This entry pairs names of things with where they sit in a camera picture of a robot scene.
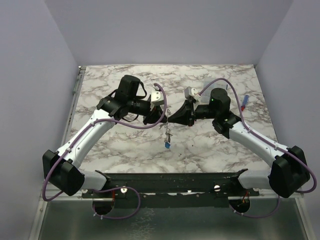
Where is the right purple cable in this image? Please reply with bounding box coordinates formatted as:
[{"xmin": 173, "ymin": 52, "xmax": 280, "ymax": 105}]
[{"xmin": 199, "ymin": 77, "xmax": 316, "ymax": 220}]

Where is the aluminium rail frame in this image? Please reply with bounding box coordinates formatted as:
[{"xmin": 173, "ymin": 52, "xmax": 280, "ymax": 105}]
[{"xmin": 39, "ymin": 65, "xmax": 312, "ymax": 240}]

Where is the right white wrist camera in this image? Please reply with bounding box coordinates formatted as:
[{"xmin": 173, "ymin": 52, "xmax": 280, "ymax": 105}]
[{"xmin": 184, "ymin": 86, "xmax": 201, "ymax": 103}]

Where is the purple cable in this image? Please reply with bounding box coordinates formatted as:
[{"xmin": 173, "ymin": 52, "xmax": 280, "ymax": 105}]
[
  {"xmin": 199, "ymin": 77, "xmax": 316, "ymax": 220},
  {"xmin": 41, "ymin": 82, "xmax": 168, "ymax": 221}
]

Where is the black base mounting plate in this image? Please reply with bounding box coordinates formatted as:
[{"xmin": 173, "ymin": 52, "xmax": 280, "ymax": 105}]
[{"xmin": 82, "ymin": 172, "xmax": 259, "ymax": 209}]

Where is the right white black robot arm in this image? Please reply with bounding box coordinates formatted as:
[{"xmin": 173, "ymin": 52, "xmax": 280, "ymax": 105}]
[{"xmin": 168, "ymin": 87, "xmax": 310, "ymax": 198}]

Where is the clear plastic screw box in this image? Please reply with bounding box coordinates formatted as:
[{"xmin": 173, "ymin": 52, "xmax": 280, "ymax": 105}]
[{"xmin": 201, "ymin": 78, "xmax": 217, "ymax": 104}]

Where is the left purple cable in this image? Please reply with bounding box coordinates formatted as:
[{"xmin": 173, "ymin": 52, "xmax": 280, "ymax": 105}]
[{"xmin": 41, "ymin": 82, "xmax": 168, "ymax": 221}]

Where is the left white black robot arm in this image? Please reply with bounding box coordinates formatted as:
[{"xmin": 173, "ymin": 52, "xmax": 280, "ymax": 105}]
[{"xmin": 41, "ymin": 75, "xmax": 168, "ymax": 202}]

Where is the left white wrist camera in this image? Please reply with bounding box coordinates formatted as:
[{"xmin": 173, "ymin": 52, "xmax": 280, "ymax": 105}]
[{"xmin": 150, "ymin": 90, "xmax": 164, "ymax": 107}]

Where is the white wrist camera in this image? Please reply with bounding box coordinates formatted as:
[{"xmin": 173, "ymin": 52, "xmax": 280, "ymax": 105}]
[
  {"xmin": 150, "ymin": 90, "xmax": 164, "ymax": 107},
  {"xmin": 184, "ymin": 86, "xmax": 201, "ymax": 103}
]

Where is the perforated metal ring disc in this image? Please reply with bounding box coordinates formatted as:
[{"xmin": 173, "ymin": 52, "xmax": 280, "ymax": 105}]
[{"xmin": 165, "ymin": 109, "xmax": 172, "ymax": 143}]

